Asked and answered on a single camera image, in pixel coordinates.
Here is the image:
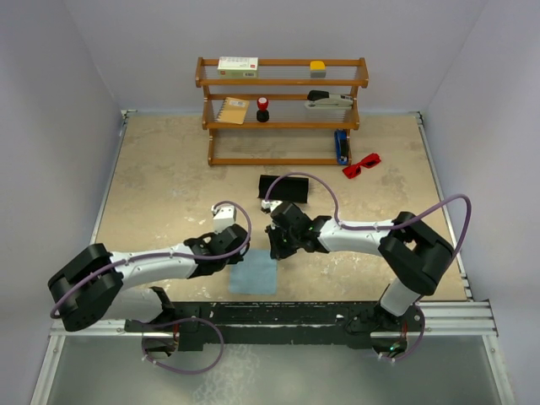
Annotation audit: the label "black glasses case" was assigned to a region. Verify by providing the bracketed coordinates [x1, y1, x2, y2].
[257, 175, 309, 203]

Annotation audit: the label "light blue cleaning cloth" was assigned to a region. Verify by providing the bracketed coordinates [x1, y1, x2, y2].
[229, 250, 278, 295]

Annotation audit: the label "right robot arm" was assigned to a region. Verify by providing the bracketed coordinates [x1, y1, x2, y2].
[261, 200, 454, 330]

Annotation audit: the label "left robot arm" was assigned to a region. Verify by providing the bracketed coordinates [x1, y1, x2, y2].
[47, 224, 251, 332]

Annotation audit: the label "red sunglasses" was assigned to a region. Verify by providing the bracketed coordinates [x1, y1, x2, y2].
[343, 153, 381, 179]

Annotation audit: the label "blue and black stapler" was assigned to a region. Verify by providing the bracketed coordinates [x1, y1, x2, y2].
[333, 129, 349, 165]

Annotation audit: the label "red and black stamp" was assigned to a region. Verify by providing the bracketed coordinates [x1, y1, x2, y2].
[256, 97, 269, 123]

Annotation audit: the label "wooden three-tier shelf rack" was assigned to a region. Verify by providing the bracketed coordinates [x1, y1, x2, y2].
[195, 57, 370, 165]

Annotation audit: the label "brown spiral notebook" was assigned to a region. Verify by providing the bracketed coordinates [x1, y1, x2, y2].
[216, 97, 250, 125]

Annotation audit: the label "black and white stapler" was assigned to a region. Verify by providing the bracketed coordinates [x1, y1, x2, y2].
[305, 90, 354, 111]

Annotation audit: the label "yellow and grey eraser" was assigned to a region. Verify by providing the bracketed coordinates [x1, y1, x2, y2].
[310, 60, 327, 78]

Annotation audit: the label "white and red box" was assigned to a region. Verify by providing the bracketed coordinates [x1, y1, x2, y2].
[217, 57, 258, 79]

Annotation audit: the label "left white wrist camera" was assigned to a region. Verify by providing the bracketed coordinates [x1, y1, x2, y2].
[211, 203, 236, 234]

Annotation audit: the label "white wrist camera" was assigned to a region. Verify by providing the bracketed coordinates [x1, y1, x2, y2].
[211, 203, 236, 234]
[261, 200, 282, 214]

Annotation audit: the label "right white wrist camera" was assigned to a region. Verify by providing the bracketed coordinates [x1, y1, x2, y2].
[261, 200, 282, 214]

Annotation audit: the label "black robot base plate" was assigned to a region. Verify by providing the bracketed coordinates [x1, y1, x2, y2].
[125, 301, 425, 352]

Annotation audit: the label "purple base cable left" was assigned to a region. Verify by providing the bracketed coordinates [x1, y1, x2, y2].
[141, 316, 225, 375]

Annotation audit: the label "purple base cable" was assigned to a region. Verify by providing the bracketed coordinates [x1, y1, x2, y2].
[141, 316, 225, 375]
[378, 303, 426, 364]

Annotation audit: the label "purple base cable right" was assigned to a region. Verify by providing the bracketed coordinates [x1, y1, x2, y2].
[378, 303, 426, 364]

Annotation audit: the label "aluminium rail frame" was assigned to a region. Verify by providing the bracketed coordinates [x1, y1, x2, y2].
[29, 109, 516, 405]

